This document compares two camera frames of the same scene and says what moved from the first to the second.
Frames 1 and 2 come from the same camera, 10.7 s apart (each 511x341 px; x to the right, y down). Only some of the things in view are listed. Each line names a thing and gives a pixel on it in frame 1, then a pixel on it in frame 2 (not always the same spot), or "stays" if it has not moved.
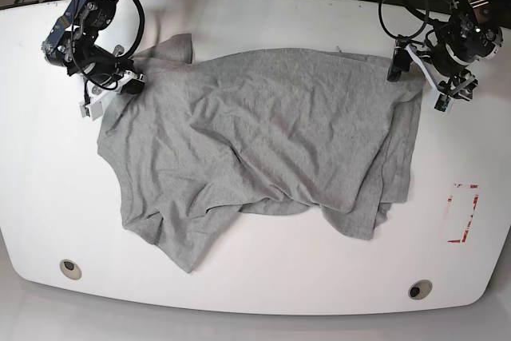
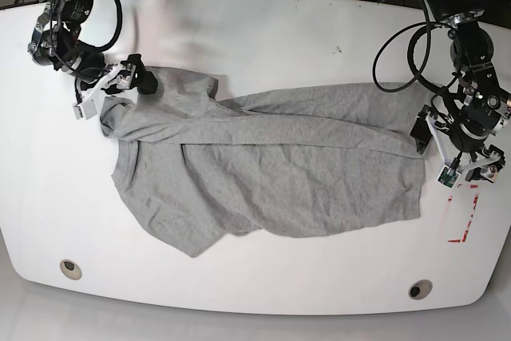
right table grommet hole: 420,289 stays
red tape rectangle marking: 474,207 stays
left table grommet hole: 71,269 stays
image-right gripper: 461,85 -> 485,168
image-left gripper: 124,79 -> 120,78
